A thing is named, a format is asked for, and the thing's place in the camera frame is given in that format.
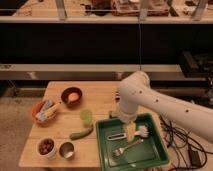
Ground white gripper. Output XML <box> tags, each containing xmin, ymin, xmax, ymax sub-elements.
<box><xmin>117</xmin><ymin>99</ymin><xmax>138</xmax><ymax>142</ymax></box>

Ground white dish brush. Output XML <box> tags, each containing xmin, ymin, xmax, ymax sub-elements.
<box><xmin>107</xmin><ymin>125</ymin><xmax>149</xmax><ymax>141</ymax></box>

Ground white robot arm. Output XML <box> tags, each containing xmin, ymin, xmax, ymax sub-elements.
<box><xmin>116</xmin><ymin>71</ymin><xmax>213</xmax><ymax>144</ymax></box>

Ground green plastic tray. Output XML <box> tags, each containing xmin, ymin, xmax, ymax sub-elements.
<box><xmin>95</xmin><ymin>112</ymin><xmax>171</xmax><ymax>171</ymax></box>

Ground blue grey sponge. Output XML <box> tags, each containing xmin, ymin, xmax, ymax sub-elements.
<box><xmin>109</xmin><ymin>110</ymin><xmax>118</xmax><ymax>118</ymax></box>

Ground silver metal fork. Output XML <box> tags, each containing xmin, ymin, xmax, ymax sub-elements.
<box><xmin>113</xmin><ymin>139</ymin><xmax>143</xmax><ymax>157</ymax></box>

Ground dark striped block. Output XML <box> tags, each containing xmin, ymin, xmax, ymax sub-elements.
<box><xmin>115</xmin><ymin>91</ymin><xmax>120</xmax><ymax>102</ymax></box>

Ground green cucumber toy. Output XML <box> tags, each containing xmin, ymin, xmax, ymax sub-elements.
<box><xmin>69</xmin><ymin>126</ymin><xmax>93</xmax><ymax>141</ymax></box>

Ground light green cup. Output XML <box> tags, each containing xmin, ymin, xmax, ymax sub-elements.
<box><xmin>80</xmin><ymin>109</ymin><xmax>92</xmax><ymax>126</ymax></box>

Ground orange egg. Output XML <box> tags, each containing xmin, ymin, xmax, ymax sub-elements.
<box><xmin>68</xmin><ymin>93</ymin><xmax>79</xmax><ymax>102</ymax></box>

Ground silver metal cup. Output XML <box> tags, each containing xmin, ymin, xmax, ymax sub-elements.
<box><xmin>59</xmin><ymin>142</ymin><xmax>74</xmax><ymax>159</ymax></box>

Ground dark brown bowl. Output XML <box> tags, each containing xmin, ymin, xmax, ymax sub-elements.
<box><xmin>61</xmin><ymin>87</ymin><xmax>82</xmax><ymax>107</ymax></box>

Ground yellow corn toy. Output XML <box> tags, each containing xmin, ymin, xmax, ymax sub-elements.
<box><xmin>44</xmin><ymin>102</ymin><xmax>61</xmax><ymax>118</ymax></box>

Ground black box on shelf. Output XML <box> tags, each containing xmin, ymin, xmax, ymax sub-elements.
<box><xmin>179</xmin><ymin>51</ymin><xmax>213</xmax><ymax>78</ymax></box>

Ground orange bowl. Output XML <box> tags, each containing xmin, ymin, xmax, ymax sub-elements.
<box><xmin>31</xmin><ymin>100</ymin><xmax>56</xmax><ymax>127</ymax></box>

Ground grey blue cloth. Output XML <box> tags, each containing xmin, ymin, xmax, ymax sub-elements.
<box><xmin>35</xmin><ymin>99</ymin><xmax>53</xmax><ymax>122</ymax></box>

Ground black cables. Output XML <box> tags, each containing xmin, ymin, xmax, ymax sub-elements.
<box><xmin>159</xmin><ymin>114</ymin><xmax>209</xmax><ymax>171</ymax></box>

